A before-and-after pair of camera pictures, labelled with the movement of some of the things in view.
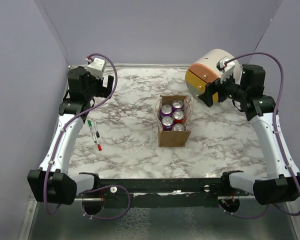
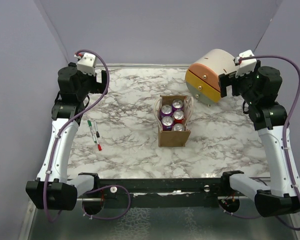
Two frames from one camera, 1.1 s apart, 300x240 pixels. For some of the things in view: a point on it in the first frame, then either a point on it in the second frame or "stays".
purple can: [177, 105] stays
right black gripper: [212, 88] to [225, 80]
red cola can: [178, 117] stays
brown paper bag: [172, 138] stays
